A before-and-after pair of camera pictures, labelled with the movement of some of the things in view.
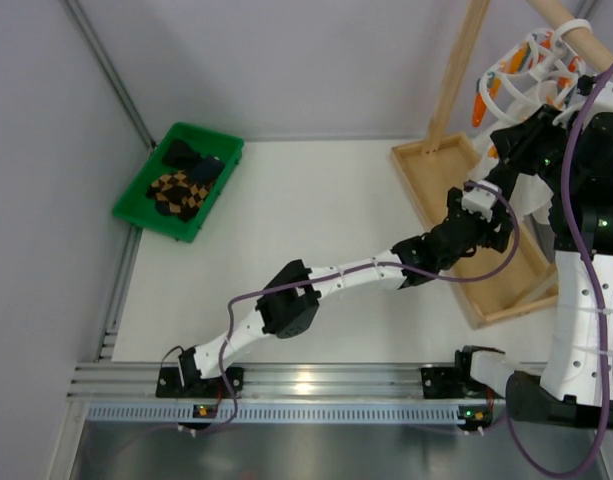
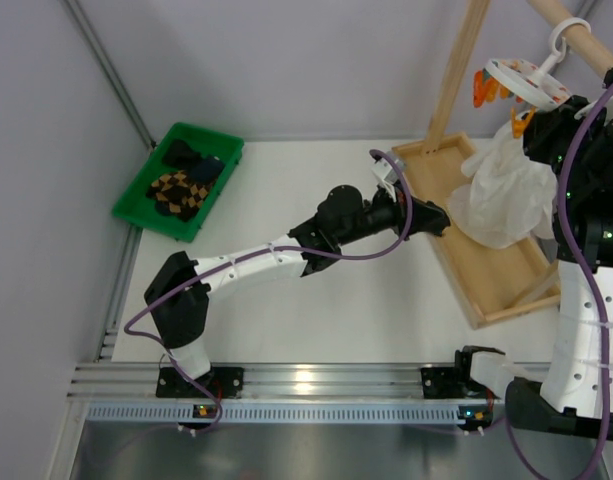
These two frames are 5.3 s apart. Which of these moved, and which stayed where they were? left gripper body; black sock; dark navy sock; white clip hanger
Moved: white clip hanger; left gripper body
Stayed: dark navy sock; black sock
